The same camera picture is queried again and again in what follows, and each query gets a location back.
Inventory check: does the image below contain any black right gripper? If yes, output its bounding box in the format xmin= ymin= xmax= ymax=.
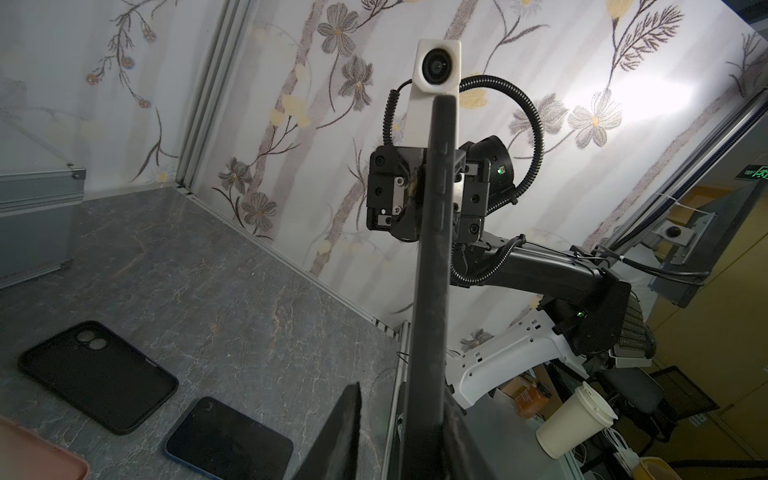
xmin=366 ymin=145 xmax=491 ymax=242

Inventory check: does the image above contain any blue phone black screen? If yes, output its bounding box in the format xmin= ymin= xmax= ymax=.
xmin=163 ymin=396 xmax=293 ymax=479

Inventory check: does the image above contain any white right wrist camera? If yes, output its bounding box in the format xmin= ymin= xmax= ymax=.
xmin=402 ymin=39 xmax=462 ymax=148

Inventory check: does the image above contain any pink phone case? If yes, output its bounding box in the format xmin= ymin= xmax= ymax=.
xmin=1 ymin=417 xmax=91 ymax=480

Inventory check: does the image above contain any white paper cup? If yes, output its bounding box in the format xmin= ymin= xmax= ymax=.
xmin=536 ymin=382 xmax=618 ymax=459

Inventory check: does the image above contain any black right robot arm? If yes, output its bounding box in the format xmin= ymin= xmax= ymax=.
xmin=416 ymin=136 xmax=656 ymax=409

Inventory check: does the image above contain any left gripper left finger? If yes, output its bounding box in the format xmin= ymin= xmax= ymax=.
xmin=294 ymin=383 xmax=362 ymax=480

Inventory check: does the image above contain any black phone case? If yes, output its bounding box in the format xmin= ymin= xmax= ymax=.
xmin=17 ymin=321 xmax=179 ymax=435

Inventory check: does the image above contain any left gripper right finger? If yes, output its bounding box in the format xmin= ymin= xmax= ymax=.
xmin=441 ymin=398 xmax=496 ymax=480

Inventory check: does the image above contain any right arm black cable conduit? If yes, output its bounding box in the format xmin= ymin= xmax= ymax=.
xmin=382 ymin=74 xmax=546 ymax=286

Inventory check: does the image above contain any silver aluminium first aid case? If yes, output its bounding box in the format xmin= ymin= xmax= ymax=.
xmin=1 ymin=166 xmax=86 ymax=288

